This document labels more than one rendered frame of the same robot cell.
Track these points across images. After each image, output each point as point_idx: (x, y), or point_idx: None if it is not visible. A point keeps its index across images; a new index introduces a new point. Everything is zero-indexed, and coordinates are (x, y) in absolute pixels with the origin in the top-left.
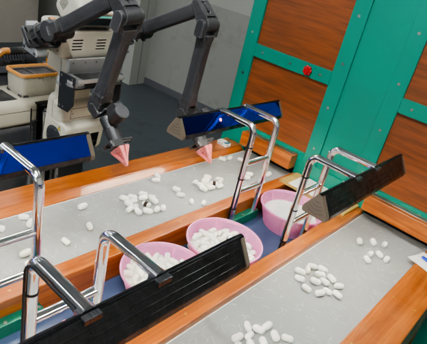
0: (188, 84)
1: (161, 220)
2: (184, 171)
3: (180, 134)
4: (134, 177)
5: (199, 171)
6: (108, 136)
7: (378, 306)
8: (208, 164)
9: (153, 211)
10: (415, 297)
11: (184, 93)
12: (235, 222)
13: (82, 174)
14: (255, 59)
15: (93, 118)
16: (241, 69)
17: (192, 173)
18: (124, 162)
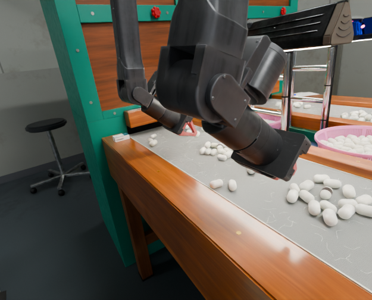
0: (131, 40)
1: (355, 183)
2: (187, 166)
3: (350, 32)
4: (235, 206)
5: (184, 157)
6: (272, 142)
7: None
8: (162, 152)
9: (334, 190)
10: (346, 97)
11: (130, 60)
12: (316, 134)
13: (284, 292)
14: (84, 28)
15: (235, 126)
16: (73, 47)
17: (190, 161)
18: (294, 166)
